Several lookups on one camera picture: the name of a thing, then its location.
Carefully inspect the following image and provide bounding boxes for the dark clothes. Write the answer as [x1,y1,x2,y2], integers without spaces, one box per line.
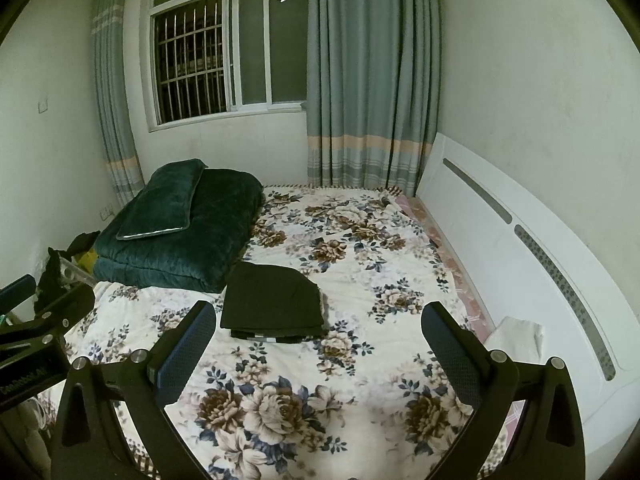
[35,231,101,311]

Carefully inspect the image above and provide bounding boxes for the dark green pillow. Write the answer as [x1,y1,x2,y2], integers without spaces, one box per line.
[116,158,207,242]

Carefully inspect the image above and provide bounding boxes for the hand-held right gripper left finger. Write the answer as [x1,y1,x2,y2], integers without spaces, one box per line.
[50,301,218,480]

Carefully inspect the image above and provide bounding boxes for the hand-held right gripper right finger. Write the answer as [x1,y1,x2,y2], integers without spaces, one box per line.
[420,301,587,480]

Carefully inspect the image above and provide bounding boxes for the white headboard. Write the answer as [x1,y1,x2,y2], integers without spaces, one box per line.
[415,132,640,426]

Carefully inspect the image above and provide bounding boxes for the white folded towel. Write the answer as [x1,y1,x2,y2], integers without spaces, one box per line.
[482,316,546,361]

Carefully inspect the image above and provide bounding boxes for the floral bedsheet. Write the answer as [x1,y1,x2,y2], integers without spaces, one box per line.
[37,185,501,480]

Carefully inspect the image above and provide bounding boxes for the striped grey-blue curtain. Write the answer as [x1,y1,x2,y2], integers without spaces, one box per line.
[90,0,146,208]
[305,0,443,198]

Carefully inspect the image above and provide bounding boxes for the window with metal bars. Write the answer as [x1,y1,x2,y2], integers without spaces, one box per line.
[145,0,311,133]

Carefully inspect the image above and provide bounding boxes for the dark green quilt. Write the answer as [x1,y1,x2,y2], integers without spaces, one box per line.
[92,167,266,293]

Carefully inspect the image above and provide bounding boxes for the pink patterned mattress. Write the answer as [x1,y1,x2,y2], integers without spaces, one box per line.
[395,192,531,461]

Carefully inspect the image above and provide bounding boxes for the black striped shorts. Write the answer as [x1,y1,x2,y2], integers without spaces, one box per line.
[220,261,331,345]

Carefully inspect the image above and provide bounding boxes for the white cloth bundle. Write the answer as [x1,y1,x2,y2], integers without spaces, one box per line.
[0,395,56,480]

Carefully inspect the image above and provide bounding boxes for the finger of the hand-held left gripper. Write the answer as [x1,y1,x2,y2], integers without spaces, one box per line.
[20,285,96,343]
[0,275,38,321]

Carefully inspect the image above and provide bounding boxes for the white clothes rack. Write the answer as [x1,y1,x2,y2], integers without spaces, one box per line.
[60,255,96,286]

